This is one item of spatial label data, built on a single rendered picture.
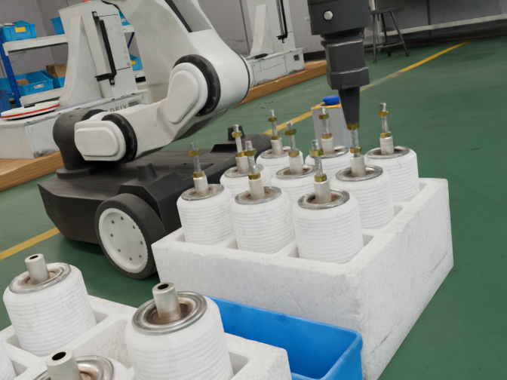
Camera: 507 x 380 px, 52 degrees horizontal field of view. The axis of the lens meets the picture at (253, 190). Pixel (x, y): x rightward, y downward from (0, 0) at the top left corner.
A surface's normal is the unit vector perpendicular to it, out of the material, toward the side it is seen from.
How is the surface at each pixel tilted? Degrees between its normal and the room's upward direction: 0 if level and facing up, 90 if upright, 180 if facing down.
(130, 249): 90
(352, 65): 90
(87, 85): 90
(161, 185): 45
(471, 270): 0
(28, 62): 90
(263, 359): 0
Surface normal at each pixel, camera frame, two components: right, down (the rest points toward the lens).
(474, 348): -0.18, -0.94
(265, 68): 0.79, 0.04
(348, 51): -0.06, 0.31
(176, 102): -0.58, 0.34
